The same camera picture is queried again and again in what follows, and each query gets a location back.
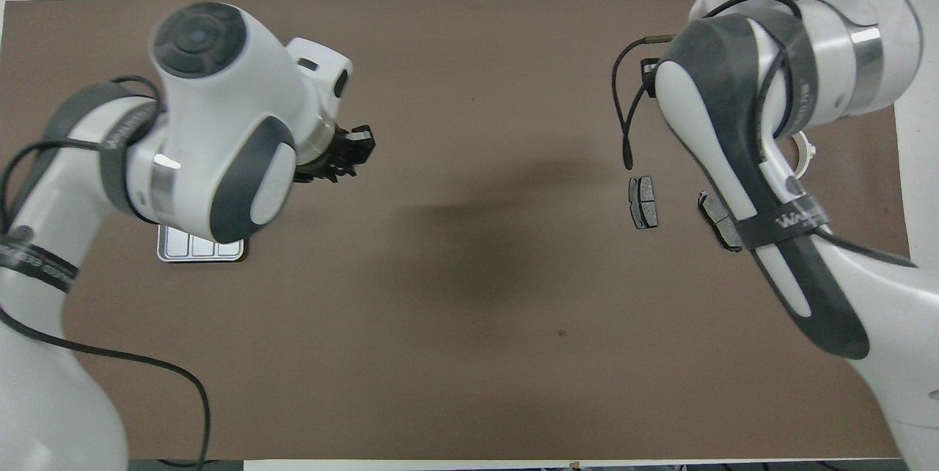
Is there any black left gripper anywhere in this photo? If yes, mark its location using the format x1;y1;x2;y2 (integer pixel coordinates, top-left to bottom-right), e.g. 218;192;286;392
293;126;376;184

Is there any silver metal tray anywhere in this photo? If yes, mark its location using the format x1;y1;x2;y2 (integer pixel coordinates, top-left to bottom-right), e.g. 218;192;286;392
157;225;247;263

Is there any rectangular dark brake pad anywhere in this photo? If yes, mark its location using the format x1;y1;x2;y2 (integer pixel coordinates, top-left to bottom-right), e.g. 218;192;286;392
629;176;659;230

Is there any curved dark brake pad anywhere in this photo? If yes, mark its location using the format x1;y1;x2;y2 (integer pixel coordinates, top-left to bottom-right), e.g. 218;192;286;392
697;191;744;252

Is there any brown table mat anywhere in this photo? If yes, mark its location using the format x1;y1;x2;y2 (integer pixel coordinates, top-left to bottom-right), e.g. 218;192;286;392
0;0;927;461

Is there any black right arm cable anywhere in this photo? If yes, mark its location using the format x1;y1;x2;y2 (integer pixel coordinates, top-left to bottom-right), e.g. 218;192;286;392
613;0;918;266

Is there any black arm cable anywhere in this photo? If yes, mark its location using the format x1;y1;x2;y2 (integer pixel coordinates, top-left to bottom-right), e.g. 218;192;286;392
613;0;918;266
0;75;213;468

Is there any white curved plastic bracket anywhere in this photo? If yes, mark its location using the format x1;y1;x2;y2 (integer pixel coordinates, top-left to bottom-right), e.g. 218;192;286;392
791;130;817;180

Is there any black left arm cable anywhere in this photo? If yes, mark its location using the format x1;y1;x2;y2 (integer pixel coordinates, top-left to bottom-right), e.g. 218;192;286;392
0;75;213;468

